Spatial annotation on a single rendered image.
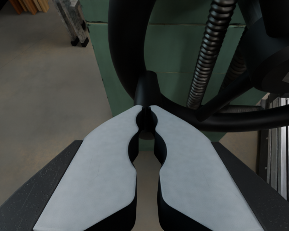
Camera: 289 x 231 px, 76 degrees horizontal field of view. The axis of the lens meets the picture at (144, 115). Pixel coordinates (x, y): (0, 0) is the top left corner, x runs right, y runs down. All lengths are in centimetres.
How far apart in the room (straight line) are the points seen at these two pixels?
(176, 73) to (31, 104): 97
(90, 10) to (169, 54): 17
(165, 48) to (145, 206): 70
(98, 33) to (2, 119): 99
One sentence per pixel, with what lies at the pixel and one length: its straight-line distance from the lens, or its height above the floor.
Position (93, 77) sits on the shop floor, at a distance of 124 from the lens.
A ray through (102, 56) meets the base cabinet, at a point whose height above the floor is 63.
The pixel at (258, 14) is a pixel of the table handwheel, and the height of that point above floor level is 82.
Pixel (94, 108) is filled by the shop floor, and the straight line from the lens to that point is 110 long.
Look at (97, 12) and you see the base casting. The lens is 36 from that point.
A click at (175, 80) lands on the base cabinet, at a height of 56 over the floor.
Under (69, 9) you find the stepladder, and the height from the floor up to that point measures 25.
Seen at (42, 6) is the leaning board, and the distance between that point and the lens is 185.
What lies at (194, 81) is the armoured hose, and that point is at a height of 70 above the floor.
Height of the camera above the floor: 92
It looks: 61 degrees down
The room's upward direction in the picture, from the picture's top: 2 degrees clockwise
